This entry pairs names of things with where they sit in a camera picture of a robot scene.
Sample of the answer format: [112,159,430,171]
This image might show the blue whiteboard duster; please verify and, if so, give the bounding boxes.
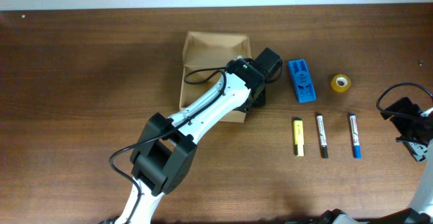
[288,59,317,104]

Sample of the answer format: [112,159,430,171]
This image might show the yellow tape roll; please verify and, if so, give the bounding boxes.
[330,74,351,93]

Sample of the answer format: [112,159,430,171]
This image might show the blue whiteboard marker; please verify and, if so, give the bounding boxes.
[349,114,361,159]

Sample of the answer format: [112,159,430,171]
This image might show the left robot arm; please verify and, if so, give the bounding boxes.
[106,48,283,223]

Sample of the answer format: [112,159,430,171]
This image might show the brown cardboard box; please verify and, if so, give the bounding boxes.
[179,31,251,110]

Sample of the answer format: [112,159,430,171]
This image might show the black whiteboard marker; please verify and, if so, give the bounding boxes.
[316,114,329,158]

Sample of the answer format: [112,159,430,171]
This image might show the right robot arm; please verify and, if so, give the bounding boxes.
[368,97,432,224]

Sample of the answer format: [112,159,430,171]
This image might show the yellow highlighter pen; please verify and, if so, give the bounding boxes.
[293,118,304,156]

